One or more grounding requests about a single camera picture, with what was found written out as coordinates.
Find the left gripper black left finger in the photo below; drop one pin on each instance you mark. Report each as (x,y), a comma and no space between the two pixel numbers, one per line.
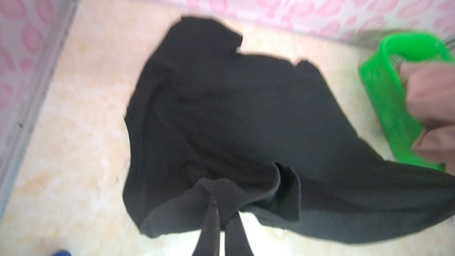
(209,239)

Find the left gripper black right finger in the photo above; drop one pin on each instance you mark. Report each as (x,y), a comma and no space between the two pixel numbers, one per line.
(236,241)

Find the black shirt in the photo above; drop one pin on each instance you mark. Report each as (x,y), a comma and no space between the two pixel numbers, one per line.
(258,134)

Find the pink garment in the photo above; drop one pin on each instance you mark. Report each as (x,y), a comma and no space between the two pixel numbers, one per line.
(430,98)

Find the green plastic laundry basket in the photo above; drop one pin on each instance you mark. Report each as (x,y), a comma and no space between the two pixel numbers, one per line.
(380,77)

